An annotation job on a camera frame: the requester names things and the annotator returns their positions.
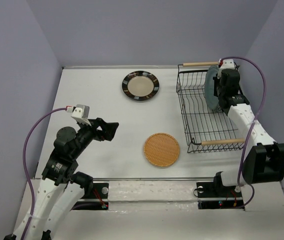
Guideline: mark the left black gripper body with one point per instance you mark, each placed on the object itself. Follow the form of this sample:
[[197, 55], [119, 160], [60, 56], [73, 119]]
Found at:
[[87, 133]]

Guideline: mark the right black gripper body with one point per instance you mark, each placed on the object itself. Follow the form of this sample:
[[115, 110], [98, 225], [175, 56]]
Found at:
[[220, 92]]

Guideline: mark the teal ceramic plate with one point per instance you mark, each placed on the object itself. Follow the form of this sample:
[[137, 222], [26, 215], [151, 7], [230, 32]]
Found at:
[[211, 100]]

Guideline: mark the black wire dish rack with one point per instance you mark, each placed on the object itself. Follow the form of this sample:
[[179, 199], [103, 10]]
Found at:
[[200, 123]]

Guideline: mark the dark striped plate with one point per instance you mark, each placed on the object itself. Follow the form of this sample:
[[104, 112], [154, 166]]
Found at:
[[140, 85]]

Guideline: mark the woven bamboo plate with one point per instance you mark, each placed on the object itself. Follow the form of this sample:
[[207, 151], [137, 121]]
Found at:
[[161, 150]]

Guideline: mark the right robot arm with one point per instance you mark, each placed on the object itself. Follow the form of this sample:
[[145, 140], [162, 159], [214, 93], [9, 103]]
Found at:
[[262, 159]]

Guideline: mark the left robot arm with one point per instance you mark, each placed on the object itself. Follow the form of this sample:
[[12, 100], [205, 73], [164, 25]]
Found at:
[[61, 185]]

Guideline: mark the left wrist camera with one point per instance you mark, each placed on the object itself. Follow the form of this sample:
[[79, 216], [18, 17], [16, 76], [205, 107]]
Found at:
[[80, 114]]

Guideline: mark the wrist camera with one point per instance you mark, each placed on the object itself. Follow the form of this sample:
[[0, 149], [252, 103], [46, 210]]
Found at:
[[226, 63], [80, 114]]

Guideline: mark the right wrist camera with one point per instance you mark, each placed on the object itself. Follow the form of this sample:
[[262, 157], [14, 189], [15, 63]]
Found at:
[[226, 63]]

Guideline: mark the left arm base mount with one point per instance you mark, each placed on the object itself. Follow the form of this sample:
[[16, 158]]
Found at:
[[96, 200]]

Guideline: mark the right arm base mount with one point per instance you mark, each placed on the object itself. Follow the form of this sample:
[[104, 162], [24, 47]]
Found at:
[[211, 197]]

